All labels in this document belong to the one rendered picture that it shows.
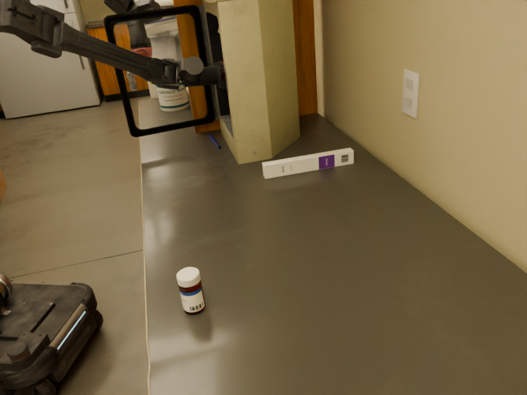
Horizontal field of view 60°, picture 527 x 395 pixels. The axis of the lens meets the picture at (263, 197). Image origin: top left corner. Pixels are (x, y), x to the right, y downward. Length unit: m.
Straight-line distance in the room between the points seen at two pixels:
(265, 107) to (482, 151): 0.64
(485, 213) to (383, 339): 0.42
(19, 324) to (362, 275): 1.60
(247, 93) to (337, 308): 0.75
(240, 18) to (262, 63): 0.14
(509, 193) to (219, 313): 0.61
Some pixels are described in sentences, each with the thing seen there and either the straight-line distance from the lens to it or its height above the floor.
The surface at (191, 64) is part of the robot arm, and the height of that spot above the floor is 1.25.
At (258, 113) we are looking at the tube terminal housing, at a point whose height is 1.09.
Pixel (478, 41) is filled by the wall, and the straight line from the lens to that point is 1.04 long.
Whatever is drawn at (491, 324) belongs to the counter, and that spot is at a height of 0.94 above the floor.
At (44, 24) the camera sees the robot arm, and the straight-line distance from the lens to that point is 1.30.
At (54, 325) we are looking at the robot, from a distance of 2.15.
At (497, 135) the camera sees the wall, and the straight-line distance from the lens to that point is 1.02.
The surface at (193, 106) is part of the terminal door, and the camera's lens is 1.67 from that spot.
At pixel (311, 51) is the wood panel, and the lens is 1.80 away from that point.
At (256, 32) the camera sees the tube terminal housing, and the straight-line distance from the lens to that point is 1.35.
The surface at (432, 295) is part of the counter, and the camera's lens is 0.89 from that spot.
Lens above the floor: 1.50
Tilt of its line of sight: 27 degrees down
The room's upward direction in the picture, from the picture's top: 6 degrees counter-clockwise
